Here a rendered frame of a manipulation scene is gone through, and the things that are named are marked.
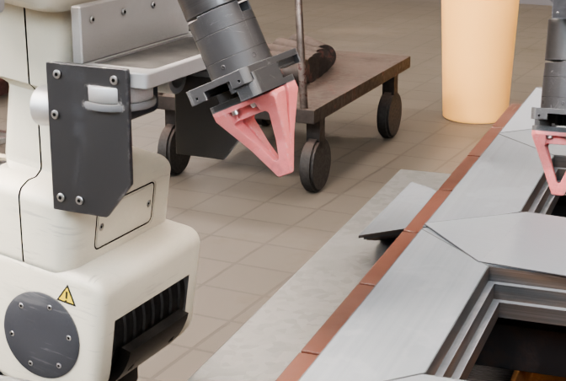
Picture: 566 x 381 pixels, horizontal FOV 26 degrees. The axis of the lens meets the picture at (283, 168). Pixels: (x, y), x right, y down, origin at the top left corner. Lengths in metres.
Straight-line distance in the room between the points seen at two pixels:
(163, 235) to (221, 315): 1.87
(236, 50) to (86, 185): 0.32
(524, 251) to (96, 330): 0.47
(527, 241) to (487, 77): 4.17
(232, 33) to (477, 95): 4.45
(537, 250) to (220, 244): 2.67
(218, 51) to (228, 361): 0.50
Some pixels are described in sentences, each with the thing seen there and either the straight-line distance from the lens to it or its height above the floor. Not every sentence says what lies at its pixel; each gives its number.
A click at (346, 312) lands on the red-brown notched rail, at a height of 0.83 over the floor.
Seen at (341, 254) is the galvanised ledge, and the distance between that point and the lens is 1.79.
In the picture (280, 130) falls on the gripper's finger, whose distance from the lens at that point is 1.05.
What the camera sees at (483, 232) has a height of 0.86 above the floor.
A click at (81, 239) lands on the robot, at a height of 0.84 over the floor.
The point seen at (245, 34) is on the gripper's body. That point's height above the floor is 1.11.
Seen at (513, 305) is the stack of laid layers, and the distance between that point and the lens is 1.22.
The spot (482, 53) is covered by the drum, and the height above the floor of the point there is 0.32.
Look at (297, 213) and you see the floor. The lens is 4.19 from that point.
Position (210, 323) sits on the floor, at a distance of 3.30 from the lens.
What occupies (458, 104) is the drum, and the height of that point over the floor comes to 0.08.
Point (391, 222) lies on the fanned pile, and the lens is 1.80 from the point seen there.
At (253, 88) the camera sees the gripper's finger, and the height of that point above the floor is 1.07.
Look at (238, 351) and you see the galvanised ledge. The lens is 1.47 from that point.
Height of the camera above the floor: 1.28
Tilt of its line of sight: 16 degrees down
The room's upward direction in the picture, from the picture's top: straight up
